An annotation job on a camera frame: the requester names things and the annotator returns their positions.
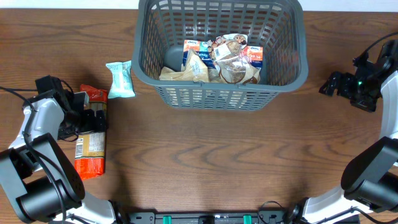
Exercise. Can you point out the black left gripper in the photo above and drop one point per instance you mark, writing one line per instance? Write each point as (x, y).
(89, 123)

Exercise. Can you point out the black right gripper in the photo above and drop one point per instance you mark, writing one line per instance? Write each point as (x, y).
(343, 88)

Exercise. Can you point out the orange red noodle package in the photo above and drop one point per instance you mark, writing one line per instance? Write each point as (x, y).
(90, 148)

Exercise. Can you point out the mint green snack packet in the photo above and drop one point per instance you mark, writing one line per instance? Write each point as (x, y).
(122, 85)

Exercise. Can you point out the dried mushroom bag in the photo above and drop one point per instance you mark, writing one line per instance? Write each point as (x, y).
(235, 60)

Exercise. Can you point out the blue tissue multipack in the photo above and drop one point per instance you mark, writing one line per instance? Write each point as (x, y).
(199, 51)

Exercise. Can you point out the beige paper pouch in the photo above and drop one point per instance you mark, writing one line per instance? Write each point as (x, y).
(214, 75)

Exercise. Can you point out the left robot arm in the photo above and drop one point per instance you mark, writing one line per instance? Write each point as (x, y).
(38, 179)

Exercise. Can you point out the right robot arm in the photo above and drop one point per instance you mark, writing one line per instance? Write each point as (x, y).
(367, 185)

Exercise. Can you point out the grey plastic basket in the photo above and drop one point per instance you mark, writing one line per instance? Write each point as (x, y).
(275, 25)

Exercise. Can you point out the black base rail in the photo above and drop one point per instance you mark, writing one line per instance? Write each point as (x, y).
(265, 216)

